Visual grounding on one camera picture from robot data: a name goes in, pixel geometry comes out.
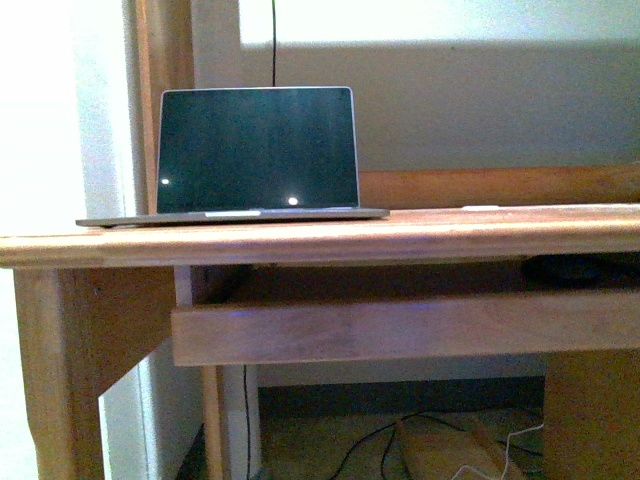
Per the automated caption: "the black hanging cable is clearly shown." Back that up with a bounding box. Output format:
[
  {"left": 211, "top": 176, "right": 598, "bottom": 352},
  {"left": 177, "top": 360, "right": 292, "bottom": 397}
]
[{"left": 270, "top": 0, "right": 278, "bottom": 89}]

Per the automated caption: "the wooden desk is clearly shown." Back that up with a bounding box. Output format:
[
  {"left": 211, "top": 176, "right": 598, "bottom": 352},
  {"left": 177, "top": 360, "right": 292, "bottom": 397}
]
[{"left": 0, "top": 0, "right": 640, "bottom": 480}]

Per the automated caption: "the wooden keyboard tray drawer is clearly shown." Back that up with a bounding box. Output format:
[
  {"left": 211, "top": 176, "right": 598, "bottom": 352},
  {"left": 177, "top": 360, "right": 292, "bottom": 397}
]
[{"left": 171, "top": 263, "right": 639, "bottom": 366}]

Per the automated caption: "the white flat object on desk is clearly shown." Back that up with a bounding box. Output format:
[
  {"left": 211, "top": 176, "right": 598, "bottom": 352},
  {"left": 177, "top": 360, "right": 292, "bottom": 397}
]
[{"left": 461, "top": 205, "right": 500, "bottom": 211}]

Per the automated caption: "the black floor cable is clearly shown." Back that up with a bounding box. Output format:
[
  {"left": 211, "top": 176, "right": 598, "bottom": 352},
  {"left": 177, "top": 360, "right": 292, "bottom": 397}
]
[{"left": 329, "top": 410, "right": 544, "bottom": 480}]

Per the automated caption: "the white charger with cable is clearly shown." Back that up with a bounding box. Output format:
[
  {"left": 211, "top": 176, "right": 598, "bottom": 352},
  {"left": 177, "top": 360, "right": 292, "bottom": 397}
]
[{"left": 452, "top": 423, "right": 545, "bottom": 479}]

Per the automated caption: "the grey open laptop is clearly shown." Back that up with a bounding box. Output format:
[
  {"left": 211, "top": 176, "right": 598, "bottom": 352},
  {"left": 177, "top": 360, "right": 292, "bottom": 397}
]
[{"left": 80, "top": 86, "right": 389, "bottom": 228}]

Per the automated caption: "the dark grey computer mouse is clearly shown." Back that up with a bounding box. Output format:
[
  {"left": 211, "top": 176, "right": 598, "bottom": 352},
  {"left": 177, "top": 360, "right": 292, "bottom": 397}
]
[{"left": 521, "top": 254, "right": 639, "bottom": 288}]

